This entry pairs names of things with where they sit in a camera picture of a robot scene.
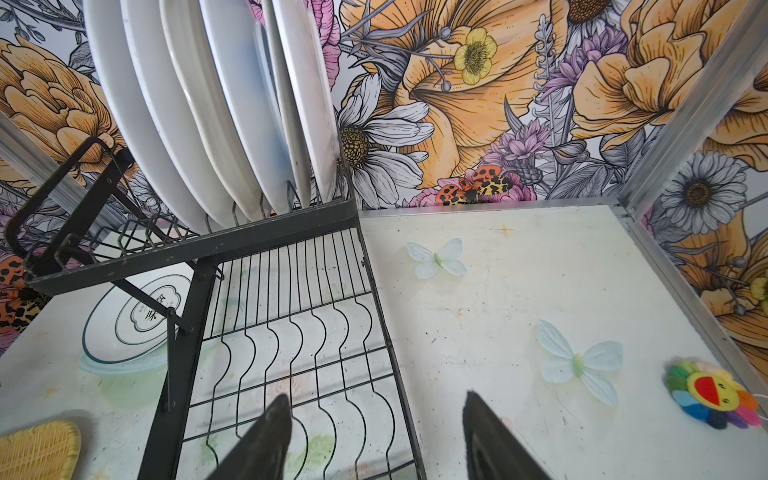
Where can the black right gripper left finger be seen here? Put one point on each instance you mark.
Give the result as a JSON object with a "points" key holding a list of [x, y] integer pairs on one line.
{"points": [[262, 451]]}

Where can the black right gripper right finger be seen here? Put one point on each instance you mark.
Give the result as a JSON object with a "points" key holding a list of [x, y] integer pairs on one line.
{"points": [[492, 451]]}

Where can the white grey emblem plate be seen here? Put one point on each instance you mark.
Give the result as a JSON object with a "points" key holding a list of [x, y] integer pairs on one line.
{"points": [[124, 336]]}

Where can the yellow woven placemat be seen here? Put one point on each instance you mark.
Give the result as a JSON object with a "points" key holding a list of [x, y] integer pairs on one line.
{"points": [[45, 451]]}

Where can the blue white striped plate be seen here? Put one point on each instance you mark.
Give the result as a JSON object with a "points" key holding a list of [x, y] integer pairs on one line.
{"points": [[306, 68]]}

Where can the cream floral oval plate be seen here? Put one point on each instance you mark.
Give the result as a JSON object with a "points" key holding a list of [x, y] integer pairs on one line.
{"points": [[188, 45]]}

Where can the red character white plate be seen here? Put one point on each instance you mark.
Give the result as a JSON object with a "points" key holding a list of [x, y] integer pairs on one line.
{"points": [[114, 67]]}

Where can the white fabric butterfly near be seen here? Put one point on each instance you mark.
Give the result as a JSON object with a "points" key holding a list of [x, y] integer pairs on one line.
{"points": [[589, 367]]}

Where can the white fabric butterfly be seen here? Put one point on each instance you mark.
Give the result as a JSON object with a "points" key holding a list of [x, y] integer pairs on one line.
{"points": [[447, 258], [589, 367]]}

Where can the white fabric butterfly far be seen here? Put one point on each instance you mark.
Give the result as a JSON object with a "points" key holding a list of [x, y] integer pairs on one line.
{"points": [[447, 258]]}

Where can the rainbow sunflower plush toy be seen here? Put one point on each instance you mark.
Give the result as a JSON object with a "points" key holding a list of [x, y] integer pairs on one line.
{"points": [[711, 395]]}

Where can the black wire dish rack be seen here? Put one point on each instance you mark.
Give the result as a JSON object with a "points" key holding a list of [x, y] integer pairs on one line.
{"points": [[287, 305]]}

